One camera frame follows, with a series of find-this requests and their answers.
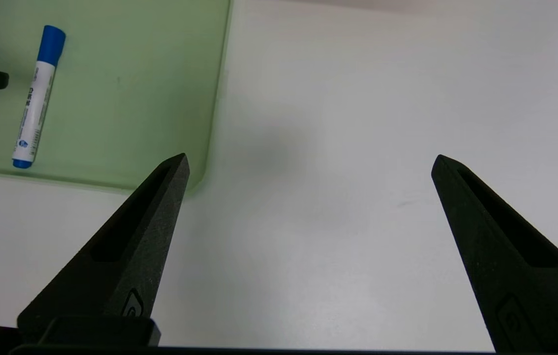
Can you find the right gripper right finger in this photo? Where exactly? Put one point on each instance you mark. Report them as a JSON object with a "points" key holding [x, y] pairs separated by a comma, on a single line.
{"points": [[520, 276]]}

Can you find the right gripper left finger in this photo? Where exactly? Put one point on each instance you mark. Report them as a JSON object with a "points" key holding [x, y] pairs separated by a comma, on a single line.
{"points": [[126, 266]]}

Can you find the blue and white marker pen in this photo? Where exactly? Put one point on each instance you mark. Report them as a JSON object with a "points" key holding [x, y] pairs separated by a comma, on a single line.
{"points": [[37, 103]]}

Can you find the light green plastic tray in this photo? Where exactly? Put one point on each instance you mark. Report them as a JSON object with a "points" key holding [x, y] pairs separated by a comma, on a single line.
{"points": [[136, 98]]}

